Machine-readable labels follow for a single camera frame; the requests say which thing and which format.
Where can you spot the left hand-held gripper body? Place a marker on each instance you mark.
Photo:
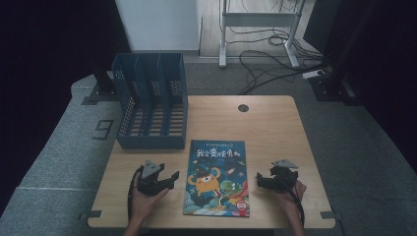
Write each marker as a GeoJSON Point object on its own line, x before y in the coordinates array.
{"type": "Point", "coordinates": [151, 177]}

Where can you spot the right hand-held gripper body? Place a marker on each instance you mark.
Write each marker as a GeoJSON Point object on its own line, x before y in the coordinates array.
{"type": "Point", "coordinates": [283, 177]}

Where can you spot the blue plastic file rack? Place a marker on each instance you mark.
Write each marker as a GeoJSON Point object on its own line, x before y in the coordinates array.
{"type": "Point", "coordinates": [151, 141]}

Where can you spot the blue cartoon picture book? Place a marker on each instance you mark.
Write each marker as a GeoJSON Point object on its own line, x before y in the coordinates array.
{"type": "Point", "coordinates": [216, 183]}

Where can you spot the person's right hand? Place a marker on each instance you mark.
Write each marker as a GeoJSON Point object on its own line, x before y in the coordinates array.
{"type": "Point", "coordinates": [290, 200]}

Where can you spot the person's left hand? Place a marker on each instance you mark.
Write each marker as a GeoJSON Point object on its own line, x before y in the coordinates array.
{"type": "Point", "coordinates": [144, 203]}

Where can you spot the black tape strip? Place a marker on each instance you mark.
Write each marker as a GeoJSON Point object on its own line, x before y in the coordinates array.
{"type": "Point", "coordinates": [91, 214]}

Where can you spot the white power strip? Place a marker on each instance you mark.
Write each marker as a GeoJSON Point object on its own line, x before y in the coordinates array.
{"type": "Point", "coordinates": [313, 74]}

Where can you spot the white board panel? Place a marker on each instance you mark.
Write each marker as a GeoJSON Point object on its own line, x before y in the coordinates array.
{"type": "Point", "coordinates": [157, 24]}

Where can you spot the white metal desk frame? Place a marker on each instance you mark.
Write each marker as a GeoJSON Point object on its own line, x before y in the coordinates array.
{"type": "Point", "coordinates": [259, 19]}

